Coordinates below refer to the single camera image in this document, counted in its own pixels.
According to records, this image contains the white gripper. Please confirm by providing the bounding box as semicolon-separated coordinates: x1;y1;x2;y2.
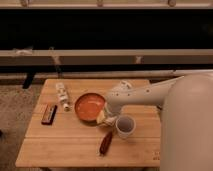
104;102;122;118

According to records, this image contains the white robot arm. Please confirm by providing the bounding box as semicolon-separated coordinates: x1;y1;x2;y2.
105;72;213;171

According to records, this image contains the orange ceramic bowl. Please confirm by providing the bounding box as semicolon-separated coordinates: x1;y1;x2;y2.
74;93;105;124

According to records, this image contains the white paper cup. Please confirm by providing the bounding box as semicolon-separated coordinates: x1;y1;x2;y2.
115;115;136;139

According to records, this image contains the wooden table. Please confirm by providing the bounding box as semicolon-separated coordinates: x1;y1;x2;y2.
16;79;160;168

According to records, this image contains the white plastic bottle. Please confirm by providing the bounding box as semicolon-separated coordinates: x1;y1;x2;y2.
55;82;70;111

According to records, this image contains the dark red rectangular box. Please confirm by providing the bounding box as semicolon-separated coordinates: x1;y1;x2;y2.
41;105;57;125

